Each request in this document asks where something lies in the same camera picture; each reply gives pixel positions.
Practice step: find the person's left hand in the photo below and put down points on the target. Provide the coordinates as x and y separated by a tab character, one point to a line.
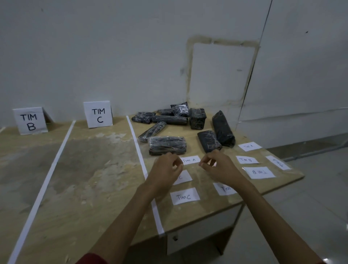
161	176

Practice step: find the person's right hand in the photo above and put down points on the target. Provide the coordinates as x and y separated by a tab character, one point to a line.
224	171

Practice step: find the person's right thumb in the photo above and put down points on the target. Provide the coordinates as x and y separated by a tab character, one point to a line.
207	168

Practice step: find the person's left thumb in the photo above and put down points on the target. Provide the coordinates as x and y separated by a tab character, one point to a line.
179	170

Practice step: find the person's right forearm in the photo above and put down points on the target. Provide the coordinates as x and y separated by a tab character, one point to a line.
274	225

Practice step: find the person's left forearm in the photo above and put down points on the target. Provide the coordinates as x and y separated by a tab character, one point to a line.
127	225

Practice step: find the spread of white paper labels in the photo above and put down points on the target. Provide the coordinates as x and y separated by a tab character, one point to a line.
185	196

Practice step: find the pile of black wrapped packages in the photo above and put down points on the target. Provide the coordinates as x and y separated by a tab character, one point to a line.
167	145

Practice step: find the white table drawer front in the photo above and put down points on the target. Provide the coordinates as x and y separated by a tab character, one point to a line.
201	229

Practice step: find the tall white standing sign card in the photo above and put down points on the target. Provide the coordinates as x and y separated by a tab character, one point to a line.
98	114

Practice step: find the grey floor conduit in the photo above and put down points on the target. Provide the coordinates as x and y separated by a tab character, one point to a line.
312	153

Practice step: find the red shirt sleeve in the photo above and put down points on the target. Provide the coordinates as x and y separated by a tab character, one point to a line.
91	259

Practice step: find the long white tape strip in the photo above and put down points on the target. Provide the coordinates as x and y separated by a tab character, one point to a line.
42	190

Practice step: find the wide white standing sign card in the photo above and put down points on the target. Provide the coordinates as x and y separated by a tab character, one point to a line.
30	121

